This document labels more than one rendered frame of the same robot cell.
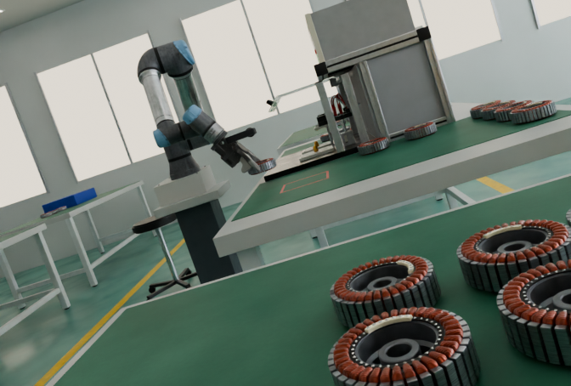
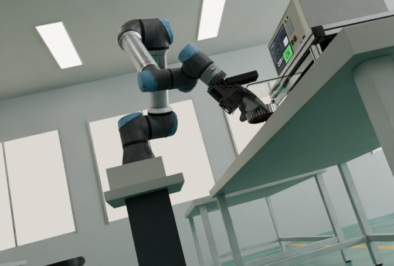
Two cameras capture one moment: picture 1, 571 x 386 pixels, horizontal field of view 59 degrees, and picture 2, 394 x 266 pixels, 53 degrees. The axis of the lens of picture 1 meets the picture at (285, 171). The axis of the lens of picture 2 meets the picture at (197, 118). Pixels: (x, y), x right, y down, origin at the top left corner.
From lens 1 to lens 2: 1.05 m
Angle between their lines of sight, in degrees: 26
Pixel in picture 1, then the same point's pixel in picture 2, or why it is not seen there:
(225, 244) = (363, 36)
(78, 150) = not seen: outside the picture
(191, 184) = (150, 167)
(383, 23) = (363, 12)
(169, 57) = (152, 27)
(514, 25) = not seen: hidden behind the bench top
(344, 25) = (328, 9)
